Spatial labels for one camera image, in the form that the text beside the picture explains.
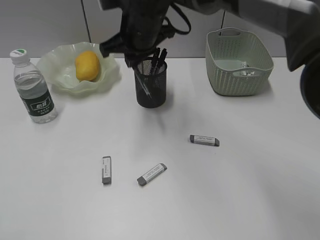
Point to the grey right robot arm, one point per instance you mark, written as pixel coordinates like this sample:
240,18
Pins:
296,21

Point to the grey white eraser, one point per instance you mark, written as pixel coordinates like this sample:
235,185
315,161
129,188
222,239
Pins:
204,140
106,171
151,174

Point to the grey white eraser right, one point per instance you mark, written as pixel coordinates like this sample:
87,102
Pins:
204,140

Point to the waste paper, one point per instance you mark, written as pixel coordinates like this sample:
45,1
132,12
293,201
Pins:
244,73

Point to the pale green woven basket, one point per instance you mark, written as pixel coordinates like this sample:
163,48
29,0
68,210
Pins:
224,50

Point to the yellow mango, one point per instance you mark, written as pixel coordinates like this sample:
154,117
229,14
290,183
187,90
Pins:
87,66

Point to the pale green wavy plate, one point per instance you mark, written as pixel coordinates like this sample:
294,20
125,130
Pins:
59,70

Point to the clear water bottle green label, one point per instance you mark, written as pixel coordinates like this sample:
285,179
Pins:
32,88

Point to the grey white eraser left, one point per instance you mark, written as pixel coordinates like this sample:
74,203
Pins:
106,171

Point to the grey white eraser middle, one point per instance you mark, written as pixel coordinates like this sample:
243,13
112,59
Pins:
151,174

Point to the black marker pen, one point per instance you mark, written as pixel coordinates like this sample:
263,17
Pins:
136,71
160,61
154,61

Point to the black mesh pen holder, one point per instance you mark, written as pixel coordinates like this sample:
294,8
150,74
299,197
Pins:
156,85

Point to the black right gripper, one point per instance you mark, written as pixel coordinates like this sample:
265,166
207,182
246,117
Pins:
141,29

